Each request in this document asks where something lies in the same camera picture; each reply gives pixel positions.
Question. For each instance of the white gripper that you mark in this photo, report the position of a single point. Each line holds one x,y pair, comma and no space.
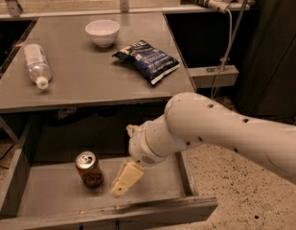
140,148

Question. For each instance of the grey open top drawer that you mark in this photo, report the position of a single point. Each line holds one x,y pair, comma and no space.
44,191

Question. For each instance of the clear plastic water bottle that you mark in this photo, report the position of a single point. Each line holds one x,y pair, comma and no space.
37,65

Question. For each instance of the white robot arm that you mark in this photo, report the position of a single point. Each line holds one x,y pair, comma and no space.
191,120

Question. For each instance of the grey metal bracket block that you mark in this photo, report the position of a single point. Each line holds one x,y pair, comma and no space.
208,77

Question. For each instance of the dark cabinet at right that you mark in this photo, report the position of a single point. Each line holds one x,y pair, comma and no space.
267,77

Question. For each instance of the grey counter cabinet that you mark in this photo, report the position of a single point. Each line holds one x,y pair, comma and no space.
84,74

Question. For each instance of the blue chip bag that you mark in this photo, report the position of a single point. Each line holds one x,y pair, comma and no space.
152,63

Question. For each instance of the orange soda can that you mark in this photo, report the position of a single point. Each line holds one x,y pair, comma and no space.
87,164

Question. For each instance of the white ceramic bowl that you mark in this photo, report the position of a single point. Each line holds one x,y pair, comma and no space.
103,32

